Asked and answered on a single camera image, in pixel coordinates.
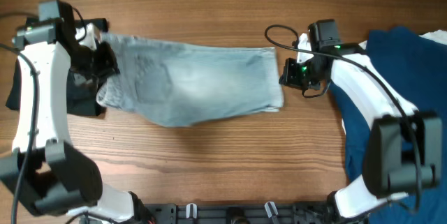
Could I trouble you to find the white garment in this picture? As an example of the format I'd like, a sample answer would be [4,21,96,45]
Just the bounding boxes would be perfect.
[421,30,447,45]

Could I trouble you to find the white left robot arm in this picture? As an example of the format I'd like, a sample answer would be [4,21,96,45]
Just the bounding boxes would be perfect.
[1,21,147,223]

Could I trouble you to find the dark blue garment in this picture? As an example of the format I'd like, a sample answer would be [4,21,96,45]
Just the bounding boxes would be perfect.
[330,27,446,224]

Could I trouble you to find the black folded garment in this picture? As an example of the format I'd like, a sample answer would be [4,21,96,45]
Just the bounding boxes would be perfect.
[6,61,105,117]

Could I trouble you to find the light blue denim shorts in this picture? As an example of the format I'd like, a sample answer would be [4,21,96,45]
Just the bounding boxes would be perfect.
[96,33,284,127]

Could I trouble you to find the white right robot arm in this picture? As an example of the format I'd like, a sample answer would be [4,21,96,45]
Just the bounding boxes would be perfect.
[280,27,446,223]

